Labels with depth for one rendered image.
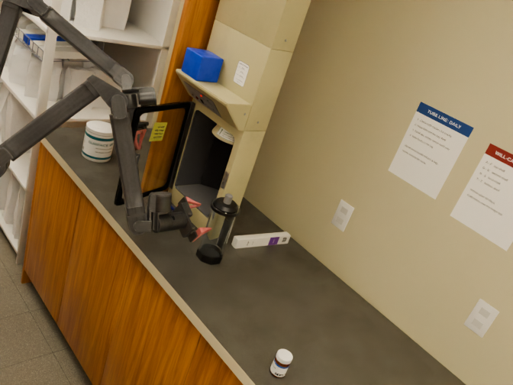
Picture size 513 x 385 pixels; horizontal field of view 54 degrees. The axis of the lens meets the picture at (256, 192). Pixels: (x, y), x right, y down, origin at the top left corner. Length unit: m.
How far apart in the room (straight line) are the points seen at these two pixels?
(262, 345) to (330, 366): 0.23
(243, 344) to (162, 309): 0.38
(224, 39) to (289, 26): 0.27
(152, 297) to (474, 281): 1.11
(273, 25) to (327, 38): 0.44
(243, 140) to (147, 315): 0.73
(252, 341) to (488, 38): 1.20
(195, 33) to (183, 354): 1.16
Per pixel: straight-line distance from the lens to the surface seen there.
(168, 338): 1.85
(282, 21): 1.71
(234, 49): 1.85
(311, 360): 1.64
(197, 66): 1.83
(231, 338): 1.59
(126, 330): 2.09
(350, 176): 2.02
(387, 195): 1.94
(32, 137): 1.54
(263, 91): 1.77
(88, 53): 1.93
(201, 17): 1.98
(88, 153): 2.35
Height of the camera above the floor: 1.98
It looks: 25 degrees down
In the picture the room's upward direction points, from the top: 20 degrees clockwise
